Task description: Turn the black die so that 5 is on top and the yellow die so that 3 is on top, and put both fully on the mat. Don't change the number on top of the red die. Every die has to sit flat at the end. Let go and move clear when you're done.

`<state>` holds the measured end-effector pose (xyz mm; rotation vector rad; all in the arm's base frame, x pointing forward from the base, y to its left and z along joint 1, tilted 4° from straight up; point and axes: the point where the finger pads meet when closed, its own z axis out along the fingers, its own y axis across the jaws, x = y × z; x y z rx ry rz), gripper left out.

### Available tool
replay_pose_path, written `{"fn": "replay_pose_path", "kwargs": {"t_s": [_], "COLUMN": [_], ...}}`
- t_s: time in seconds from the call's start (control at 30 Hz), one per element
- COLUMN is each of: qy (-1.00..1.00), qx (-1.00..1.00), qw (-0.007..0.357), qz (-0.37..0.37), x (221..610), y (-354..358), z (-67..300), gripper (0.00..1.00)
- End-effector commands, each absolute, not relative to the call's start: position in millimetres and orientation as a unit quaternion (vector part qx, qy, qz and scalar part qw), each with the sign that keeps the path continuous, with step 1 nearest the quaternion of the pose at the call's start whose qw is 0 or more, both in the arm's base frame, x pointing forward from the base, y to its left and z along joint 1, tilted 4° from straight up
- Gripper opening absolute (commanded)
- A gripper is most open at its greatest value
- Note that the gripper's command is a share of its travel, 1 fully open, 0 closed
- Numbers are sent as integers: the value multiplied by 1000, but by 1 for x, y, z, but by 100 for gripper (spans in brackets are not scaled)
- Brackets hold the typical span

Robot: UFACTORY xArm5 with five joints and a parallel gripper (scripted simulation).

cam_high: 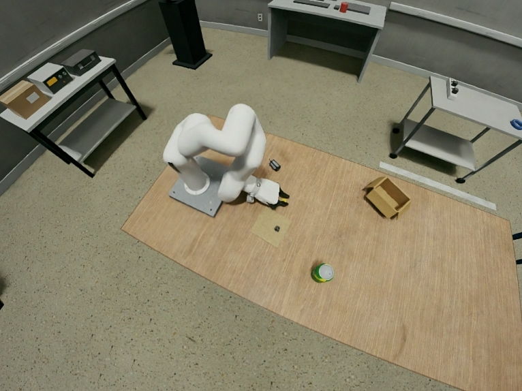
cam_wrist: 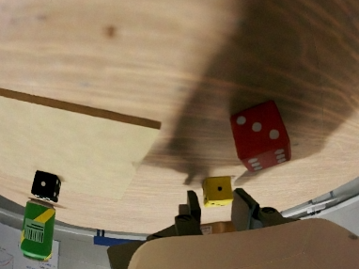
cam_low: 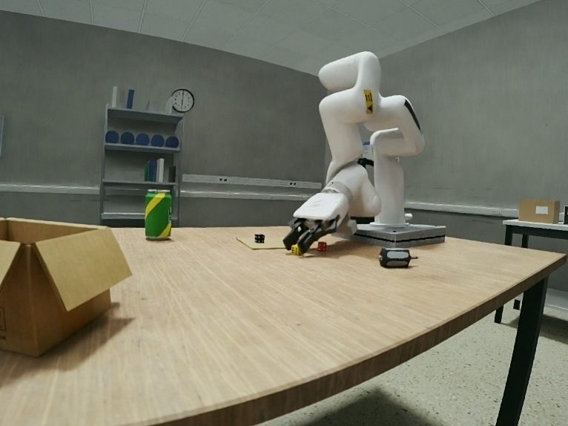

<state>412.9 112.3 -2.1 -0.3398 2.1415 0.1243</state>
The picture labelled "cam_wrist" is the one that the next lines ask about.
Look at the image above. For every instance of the green drink can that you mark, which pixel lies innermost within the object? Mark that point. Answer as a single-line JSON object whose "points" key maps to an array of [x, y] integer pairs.
{"points": [[38, 230]]}

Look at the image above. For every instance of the red die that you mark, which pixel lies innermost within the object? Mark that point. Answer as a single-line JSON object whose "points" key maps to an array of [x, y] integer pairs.
{"points": [[260, 137]]}

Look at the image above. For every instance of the brown cardboard box with flaps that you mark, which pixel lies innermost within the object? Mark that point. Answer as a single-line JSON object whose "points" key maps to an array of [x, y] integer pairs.
{"points": [[217, 227]]}

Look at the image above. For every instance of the beige square mat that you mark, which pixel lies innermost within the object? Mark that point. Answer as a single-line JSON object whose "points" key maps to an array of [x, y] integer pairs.
{"points": [[91, 151]]}

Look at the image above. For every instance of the black die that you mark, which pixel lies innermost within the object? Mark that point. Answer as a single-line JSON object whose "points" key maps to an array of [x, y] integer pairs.
{"points": [[46, 186]]}

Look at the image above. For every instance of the yellow die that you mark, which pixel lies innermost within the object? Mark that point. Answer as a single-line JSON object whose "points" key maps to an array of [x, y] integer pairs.
{"points": [[217, 191]]}

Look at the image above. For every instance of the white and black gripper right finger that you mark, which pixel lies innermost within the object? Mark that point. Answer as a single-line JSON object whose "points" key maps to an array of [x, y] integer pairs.
{"points": [[247, 214]]}

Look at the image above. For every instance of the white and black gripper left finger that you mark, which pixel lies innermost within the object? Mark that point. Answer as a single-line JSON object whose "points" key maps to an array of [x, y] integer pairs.
{"points": [[186, 224]]}

